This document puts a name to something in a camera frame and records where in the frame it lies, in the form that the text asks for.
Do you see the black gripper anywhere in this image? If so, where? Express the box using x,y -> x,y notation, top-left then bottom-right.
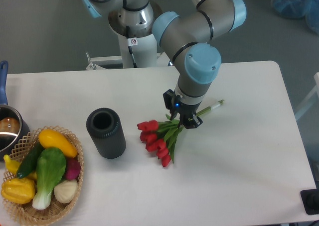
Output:
170,88 -> 203,129

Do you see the red tulip bouquet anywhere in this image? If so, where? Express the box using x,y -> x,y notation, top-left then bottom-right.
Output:
137,99 -> 225,168

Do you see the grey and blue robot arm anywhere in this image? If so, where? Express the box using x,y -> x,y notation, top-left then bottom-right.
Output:
83,0 -> 246,128

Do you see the dark grey ribbed vase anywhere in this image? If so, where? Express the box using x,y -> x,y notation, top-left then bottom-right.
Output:
86,108 -> 126,159

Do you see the purple red radish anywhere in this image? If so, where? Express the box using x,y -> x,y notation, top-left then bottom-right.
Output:
65,158 -> 81,180

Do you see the yellow squash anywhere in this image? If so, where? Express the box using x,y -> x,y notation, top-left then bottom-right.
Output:
38,129 -> 78,158

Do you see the white garlic bulb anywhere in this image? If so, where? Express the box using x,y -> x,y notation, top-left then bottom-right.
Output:
54,179 -> 78,204

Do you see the green bok choy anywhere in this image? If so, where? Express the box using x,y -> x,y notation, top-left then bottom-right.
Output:
32,147 -> 66,210

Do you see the black device at table edge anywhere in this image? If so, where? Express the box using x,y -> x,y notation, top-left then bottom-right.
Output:
300,189 -> 319,215

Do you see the blue plastic bag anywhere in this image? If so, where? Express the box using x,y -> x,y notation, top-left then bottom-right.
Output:
271,0 -> 319,34

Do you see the dark green cucumber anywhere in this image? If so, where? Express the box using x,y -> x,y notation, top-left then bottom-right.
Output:
16,141 -> 44,179

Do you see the yellow bell pepper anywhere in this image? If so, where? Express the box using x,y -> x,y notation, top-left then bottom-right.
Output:
1,178 -> 35,204

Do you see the small yellow gourd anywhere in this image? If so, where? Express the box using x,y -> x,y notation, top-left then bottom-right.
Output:
3,154 -> 37,181

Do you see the woven wicker basket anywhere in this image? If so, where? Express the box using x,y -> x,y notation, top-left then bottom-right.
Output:
2,126 -> 84,226

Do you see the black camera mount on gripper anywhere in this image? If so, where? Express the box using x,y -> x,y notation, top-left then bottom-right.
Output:
163,89 -> 174,110

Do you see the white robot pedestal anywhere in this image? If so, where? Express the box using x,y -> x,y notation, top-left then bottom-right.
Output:
85,1 -> 175,71

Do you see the black cable on pedestal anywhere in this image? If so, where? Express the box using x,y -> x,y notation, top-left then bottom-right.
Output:
126,25 -> 138,69

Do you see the white frame at right edge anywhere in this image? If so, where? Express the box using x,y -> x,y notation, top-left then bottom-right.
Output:
295,72 -> 319,121

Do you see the blue handled saucepan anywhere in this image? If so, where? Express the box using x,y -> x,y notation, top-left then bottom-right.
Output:
0,60 -> 29,162

